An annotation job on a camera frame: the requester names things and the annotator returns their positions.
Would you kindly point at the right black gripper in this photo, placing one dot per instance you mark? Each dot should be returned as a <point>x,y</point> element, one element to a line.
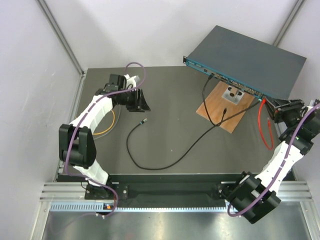
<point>281,107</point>

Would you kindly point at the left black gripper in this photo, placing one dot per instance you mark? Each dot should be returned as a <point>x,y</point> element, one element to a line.
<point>139,105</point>

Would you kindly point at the metal mounting bracket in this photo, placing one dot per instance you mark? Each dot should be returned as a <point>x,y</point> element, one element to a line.
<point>233,95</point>

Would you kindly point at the dark grey network switch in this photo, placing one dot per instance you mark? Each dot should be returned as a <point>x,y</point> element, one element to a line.
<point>247,62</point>

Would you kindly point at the wooden base board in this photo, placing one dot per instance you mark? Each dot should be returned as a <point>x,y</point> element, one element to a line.
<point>217,108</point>

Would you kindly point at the aluminium frame rail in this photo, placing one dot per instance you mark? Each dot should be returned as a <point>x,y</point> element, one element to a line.
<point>289,191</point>

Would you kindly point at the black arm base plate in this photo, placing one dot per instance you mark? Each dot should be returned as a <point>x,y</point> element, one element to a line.
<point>129,186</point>

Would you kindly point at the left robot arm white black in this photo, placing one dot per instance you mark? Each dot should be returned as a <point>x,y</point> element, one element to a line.
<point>76,145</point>

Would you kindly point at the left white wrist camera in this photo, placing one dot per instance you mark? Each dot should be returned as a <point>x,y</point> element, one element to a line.
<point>131,81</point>

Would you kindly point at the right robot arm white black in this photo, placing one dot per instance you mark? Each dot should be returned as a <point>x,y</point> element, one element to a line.
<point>254,196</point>

